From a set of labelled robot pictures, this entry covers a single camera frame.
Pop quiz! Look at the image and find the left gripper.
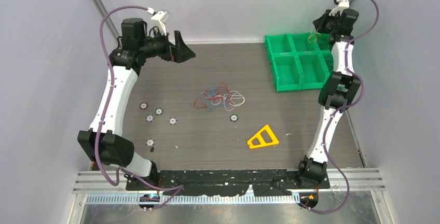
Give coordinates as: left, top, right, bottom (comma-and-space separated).
140, 27, 195, 63

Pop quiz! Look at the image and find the red wire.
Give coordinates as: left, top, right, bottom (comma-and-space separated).
193, 83, 235, 110

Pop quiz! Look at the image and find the blue wire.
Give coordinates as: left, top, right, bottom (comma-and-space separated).
202, 87, 228, 110

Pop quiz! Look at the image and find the white wire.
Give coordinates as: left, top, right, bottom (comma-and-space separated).
210, 90, 246, 112

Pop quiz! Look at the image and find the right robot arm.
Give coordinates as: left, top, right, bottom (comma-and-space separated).
296, 8, 361, 188

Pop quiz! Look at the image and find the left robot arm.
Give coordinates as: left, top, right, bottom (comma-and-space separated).
77, 18, 196, 190

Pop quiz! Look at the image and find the green compartment bin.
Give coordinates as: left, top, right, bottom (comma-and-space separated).
264, 32, 352, 92

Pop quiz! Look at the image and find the poker chip upper left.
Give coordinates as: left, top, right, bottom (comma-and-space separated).
155, 108, 163, 115

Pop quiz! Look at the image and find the poker chip centre right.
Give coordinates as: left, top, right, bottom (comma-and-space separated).
229, 114, 239, 122

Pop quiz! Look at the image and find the poker chip lower left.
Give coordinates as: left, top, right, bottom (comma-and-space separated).
145, 139, 155, 147

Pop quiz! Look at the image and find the left controller board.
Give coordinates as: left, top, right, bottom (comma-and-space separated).
138, 193, 160, 209

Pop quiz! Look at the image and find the controller board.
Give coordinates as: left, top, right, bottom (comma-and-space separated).
298, 192, 319, 208
138, 193, 160, 209

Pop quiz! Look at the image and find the right controller board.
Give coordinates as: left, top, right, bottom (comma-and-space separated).
298, 192, 319, 208

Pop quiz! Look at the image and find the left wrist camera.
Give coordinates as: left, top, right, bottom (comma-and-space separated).
147, 8, 170, 35

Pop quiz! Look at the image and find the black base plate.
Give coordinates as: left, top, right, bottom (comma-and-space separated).
151, 169, 331, 198

